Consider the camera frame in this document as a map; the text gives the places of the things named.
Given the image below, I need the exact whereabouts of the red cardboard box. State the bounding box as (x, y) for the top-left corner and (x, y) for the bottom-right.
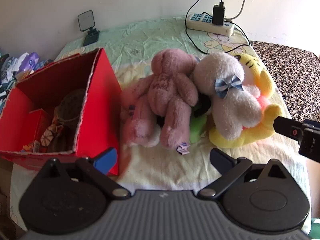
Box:
(1, 48), (121, 170)

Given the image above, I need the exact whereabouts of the white plush bunny blue bow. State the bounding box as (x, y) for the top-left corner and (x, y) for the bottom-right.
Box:
(193, 52), (263, 140)

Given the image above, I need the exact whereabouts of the small red carton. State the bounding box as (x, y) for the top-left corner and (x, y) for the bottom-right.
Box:
(17, 109), (53, 153)

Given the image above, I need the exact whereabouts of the yellow tiger plush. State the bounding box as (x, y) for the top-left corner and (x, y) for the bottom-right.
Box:
(209, 53), (283, 148)

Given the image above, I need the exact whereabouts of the phone stand with mirror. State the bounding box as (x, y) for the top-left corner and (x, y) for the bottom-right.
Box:
(78, 10), (100, 47)

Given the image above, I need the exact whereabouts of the brown patterned blanket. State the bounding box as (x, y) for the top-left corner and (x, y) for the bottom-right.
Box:
(251, 41), (319, 121)

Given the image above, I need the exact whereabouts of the pink plush bear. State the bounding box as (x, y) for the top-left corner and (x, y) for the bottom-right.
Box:
(121, 49), (198, 150)

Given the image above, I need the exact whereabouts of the black charger cable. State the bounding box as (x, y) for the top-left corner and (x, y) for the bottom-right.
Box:
(184, 0), (251, 55)

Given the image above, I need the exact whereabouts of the white power cord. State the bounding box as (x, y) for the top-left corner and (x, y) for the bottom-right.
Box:
(223, 0), (251, 22)

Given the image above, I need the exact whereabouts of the black charger adapter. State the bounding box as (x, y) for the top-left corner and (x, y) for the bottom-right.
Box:
(212, 1), (225, 26)

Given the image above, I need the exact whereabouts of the green plush doll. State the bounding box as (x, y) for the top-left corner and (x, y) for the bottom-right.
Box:
(189, 97), (212, 145)

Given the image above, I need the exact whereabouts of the purple tissue pack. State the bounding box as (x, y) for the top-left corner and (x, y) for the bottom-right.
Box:
(18, 52), (40, 73)

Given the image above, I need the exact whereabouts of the white power strip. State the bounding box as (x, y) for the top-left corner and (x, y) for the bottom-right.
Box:
(186, 13), (234, 37)

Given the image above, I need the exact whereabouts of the packing tape roll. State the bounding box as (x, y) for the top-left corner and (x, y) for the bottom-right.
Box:
(56, 89), (85, 127)

